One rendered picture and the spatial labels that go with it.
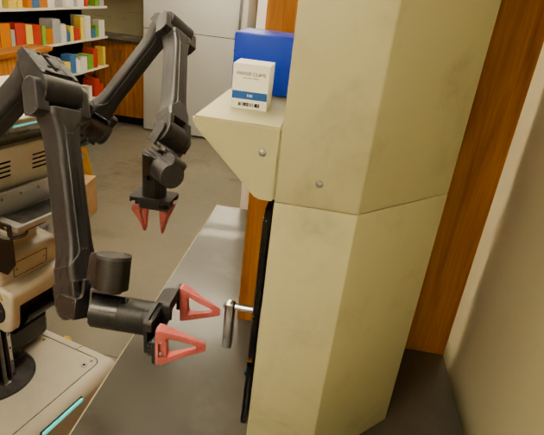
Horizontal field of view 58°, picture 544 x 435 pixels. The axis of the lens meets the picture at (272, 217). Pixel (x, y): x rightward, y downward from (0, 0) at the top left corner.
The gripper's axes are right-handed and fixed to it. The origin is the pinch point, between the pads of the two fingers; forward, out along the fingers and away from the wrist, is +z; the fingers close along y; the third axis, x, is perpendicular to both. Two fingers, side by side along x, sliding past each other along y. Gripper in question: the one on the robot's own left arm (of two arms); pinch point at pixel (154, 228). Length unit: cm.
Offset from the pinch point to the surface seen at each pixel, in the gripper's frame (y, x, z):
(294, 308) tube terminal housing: 38, -46, -16
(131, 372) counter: 7.8, -32.7, 15.6
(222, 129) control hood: 26, -46, -40
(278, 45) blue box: 29, -28, -49
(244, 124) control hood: 29, -46, -41
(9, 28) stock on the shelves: -213, 264, -9
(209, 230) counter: 6.0, 34.1, 15.5
